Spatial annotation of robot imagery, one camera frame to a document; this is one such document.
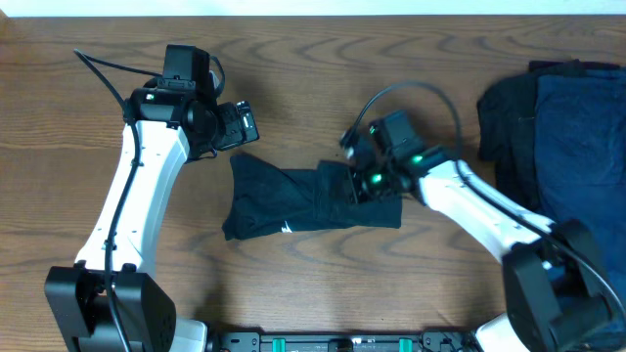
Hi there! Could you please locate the dark teal t-shirt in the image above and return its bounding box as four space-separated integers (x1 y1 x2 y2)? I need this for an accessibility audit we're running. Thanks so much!
222 154 402 241

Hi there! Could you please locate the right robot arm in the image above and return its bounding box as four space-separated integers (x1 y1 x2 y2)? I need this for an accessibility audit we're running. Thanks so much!
341 139 625 351

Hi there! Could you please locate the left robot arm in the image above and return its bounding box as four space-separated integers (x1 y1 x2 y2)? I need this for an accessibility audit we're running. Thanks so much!
44 88 259 351

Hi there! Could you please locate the black garment in pile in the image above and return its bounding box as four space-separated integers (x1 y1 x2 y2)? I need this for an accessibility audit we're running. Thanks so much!
476 60 620 212

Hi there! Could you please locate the blue garment in pile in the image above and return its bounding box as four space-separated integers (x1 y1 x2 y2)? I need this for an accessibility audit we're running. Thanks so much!
534 69 625 298

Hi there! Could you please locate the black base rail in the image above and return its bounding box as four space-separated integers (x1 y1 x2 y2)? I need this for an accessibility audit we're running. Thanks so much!
170 317 490 352

